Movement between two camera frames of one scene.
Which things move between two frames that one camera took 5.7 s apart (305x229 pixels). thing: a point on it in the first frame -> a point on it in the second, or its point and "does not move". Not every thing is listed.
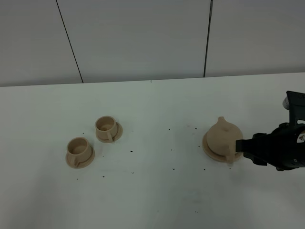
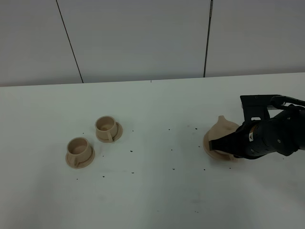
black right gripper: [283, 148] -> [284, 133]
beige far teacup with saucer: [107, 130] does not move
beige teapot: [221, 137] does not move
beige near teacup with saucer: [79, 153] does not move
